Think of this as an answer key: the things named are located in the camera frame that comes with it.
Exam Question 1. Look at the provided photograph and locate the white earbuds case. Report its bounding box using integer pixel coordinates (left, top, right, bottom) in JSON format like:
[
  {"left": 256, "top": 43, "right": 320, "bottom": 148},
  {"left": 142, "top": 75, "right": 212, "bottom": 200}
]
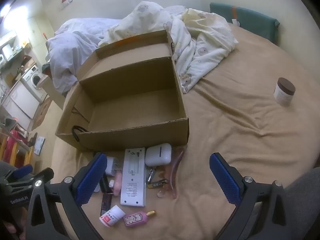
[{"left": 145, "top": 143, "right": 172, "bottom": 167}]

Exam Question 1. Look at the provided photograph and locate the person's left hand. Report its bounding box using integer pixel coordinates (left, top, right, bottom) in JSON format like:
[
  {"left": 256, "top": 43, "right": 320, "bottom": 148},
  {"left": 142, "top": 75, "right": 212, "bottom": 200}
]
[{"left": 0, "top": 220, "right": 27, "bottom": 240}]

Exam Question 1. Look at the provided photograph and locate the wooden bedside table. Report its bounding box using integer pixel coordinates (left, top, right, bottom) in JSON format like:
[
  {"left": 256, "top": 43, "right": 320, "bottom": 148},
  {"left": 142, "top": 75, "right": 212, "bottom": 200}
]
[{"left": 40, "top": 76, "right": 65, "bottom": 110}]

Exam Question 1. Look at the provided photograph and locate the black cord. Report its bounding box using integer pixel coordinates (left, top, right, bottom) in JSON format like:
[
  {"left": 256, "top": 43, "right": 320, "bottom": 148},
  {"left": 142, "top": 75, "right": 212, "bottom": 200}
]
[{"left": 71, "top": 107, "right": 90, "bottom": 143}]

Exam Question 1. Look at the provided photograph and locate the person's right leg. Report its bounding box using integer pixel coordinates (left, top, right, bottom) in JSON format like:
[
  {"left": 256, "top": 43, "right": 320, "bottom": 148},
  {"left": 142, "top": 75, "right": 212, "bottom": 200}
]
[{"left": 284, "top": 167, "right": 320, "bottom": 240}]

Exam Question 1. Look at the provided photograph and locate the black lipstick tube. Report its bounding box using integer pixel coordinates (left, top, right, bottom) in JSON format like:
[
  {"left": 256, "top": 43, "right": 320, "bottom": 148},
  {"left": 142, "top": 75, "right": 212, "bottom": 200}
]
[{"left": 99, "top": 174, "right": 109, "bottom": 193}]

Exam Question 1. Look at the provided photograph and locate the brown floor rug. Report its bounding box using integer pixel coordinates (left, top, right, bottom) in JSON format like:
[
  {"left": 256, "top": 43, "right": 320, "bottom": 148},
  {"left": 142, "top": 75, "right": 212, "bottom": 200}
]
[{"left": 31, "top": 97, "right": 53, "bottom": 130}]

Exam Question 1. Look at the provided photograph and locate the pink perfume bottle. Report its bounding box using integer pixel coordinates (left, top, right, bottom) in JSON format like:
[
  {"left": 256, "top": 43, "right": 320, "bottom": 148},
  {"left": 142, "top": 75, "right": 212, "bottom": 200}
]
[{"left": 123, "top": 210, "right": 157, "bottom": 228}]

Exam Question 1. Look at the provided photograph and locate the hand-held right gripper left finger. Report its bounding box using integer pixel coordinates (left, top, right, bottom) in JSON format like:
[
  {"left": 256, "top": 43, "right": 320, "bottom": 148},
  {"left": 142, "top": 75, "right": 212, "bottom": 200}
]
[{"left": 25, "top": 152, "right": 108, "bottom": 240}]

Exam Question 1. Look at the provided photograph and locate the red cloth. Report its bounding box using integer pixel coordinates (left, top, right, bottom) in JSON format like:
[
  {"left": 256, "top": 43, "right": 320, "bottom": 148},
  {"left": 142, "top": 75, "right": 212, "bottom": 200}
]
[{"left": 4, "top": 130, "right": 18, "bottom": 160}]

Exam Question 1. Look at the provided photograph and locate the white charger plug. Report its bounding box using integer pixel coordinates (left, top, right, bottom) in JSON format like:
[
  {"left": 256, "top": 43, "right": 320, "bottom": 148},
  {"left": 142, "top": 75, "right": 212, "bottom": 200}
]
[{"left": 105, "top": 156, "right": 123, "bottom": 177}]

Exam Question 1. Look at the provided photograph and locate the white duvet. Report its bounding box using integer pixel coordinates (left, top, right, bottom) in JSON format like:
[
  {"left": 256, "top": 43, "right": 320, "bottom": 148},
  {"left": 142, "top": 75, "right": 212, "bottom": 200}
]
[{"left": 46, "top": 18, "right": 120, "bottom": 97}]

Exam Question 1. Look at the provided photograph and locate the white washing machine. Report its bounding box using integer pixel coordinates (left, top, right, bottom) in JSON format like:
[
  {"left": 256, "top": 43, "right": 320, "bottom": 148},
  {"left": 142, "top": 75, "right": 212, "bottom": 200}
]
[{"left": 21, "top": 65, "right": 48, "bottom": 103}]

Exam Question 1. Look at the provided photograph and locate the white bathroom scale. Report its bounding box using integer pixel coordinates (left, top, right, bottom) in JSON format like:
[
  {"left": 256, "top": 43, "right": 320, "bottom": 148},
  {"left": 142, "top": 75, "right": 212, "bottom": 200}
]
[{"left": 32, "top": 136, "right": 46, "bottom": 157}]

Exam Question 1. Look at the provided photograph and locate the cream bear-print duvet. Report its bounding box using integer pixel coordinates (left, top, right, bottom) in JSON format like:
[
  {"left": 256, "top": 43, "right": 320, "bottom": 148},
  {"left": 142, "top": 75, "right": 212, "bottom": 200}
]
[{"left": 99, "top": 1, "right": 239, "bottom": 94}]

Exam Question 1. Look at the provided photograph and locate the kitchen shelf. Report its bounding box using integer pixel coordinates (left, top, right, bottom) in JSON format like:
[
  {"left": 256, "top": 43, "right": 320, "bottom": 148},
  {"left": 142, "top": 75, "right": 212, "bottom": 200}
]
[{"left": 0, "top": 30, "right": 33, "bottom": 68}]

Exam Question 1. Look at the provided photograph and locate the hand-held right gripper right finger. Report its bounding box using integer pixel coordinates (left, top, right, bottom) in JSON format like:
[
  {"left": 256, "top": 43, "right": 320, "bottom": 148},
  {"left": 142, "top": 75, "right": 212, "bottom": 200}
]
[{"left": 209, "top": 152, "right": 292, "bottom": 240}]

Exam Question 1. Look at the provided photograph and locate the white jar with brown lid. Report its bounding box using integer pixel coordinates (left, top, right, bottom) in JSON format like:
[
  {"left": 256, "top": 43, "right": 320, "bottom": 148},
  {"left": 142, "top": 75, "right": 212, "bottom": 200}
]
[{"left": 273, "top": 77, "right": 296, "bottom": 107}]

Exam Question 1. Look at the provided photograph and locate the white refrigerator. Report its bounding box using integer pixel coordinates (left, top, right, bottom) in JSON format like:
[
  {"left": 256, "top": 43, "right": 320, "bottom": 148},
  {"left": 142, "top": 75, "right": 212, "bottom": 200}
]
[{"left": 1, "top": 82, "right": 40, "bottom": 120}]

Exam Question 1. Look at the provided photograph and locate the yellow wooden rack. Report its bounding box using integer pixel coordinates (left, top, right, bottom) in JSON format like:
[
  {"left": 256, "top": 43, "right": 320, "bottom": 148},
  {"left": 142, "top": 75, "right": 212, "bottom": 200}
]
[{"left": 0, "top": 127, "right": 34, "bottom": 167}]

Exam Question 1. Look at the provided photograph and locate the brown cardboard box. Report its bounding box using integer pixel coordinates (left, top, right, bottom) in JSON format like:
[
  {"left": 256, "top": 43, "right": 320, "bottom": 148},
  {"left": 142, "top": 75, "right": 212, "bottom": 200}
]
[{"left": 55, "top": 29, "right": 190, "bottom": 153}]

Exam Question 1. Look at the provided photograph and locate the white red-label medicine bottle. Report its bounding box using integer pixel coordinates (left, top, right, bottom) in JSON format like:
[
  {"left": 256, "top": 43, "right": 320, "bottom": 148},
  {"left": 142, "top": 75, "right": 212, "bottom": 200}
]
[{"left": 99, "top": 204, "right": 126, "bottom": 228}]

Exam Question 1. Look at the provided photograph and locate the pink tube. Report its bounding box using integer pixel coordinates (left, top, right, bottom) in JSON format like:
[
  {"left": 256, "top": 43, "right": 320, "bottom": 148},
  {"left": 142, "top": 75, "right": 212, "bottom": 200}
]
[{"left": 110, "top": 171, "right": 123, "bottom": 196}]

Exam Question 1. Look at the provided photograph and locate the dark lipstick box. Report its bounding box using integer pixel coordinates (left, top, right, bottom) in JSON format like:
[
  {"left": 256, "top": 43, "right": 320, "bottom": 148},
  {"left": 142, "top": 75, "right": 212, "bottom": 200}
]
[{"left": 100, "top": 192, "right": 113, "bottom": 215}]

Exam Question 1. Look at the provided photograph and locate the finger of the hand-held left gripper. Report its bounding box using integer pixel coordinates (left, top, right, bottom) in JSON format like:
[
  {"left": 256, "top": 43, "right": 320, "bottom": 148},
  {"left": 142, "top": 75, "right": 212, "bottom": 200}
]
[
  {"left": 12, "top": 164, "right": 33, "bottom": 178},
  {"left": 31, "top": 167, "right": 55, "bottom": 184}
]

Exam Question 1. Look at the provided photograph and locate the green headboard cushion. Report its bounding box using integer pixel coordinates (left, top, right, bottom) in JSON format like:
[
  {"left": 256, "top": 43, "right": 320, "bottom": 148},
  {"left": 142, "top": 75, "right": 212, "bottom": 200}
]
[{"left": 209, "top": 2, "right": 280, "bottom": 46}]

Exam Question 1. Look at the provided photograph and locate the black and gold battery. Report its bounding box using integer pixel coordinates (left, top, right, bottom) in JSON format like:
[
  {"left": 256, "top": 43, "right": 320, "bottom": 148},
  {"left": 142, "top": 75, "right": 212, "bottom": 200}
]
[{"left": 147, "top": 179, "right": 168, "bottom": 189}]

